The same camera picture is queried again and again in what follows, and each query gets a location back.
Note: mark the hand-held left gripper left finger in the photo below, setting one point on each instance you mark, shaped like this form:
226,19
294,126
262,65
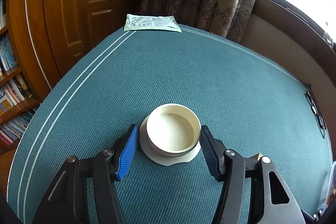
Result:
128,155

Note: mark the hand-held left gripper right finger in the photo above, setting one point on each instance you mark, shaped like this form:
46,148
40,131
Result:
210,155

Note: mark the white round flanged container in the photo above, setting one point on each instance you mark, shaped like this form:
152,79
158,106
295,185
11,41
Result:
170,134

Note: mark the plain wooden block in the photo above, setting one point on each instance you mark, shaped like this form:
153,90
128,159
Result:
258,156

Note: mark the black eyeglasses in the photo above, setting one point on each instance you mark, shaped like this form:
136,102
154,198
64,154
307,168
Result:
319,121

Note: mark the teal table cloth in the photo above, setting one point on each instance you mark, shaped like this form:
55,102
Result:
183,77

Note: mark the wooden bookshelf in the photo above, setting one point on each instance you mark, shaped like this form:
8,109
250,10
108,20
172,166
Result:
26,56

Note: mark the green white paper packet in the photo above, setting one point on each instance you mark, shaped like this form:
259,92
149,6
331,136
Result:
152,23

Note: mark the wooden door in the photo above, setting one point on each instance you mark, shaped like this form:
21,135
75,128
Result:
92,3

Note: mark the rows of shelved books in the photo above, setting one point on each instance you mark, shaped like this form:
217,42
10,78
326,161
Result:
10,98

